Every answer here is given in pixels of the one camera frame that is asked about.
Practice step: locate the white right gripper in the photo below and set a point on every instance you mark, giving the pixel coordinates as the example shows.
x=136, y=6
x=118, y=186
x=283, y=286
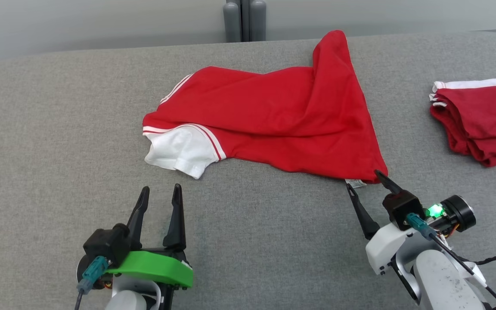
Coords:
x=385, y=249

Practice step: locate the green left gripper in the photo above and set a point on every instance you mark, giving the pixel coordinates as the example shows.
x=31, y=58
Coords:
x=153, y=267

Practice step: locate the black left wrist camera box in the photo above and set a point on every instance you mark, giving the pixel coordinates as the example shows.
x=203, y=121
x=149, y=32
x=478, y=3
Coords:
x=101, y=245

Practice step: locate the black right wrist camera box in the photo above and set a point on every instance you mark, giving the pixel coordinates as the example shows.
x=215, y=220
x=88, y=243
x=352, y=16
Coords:
x=398, y=209

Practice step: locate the red shorts with white stripe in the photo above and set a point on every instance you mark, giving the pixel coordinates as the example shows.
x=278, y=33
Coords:
x=480, y=120

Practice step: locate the red T-shirt with white sleeves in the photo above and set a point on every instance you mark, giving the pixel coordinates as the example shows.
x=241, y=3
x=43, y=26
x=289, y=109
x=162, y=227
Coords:
x=274, y=120

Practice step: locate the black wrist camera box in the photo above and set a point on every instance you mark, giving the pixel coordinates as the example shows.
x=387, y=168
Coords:
x=101, y=245
x=398, y=209

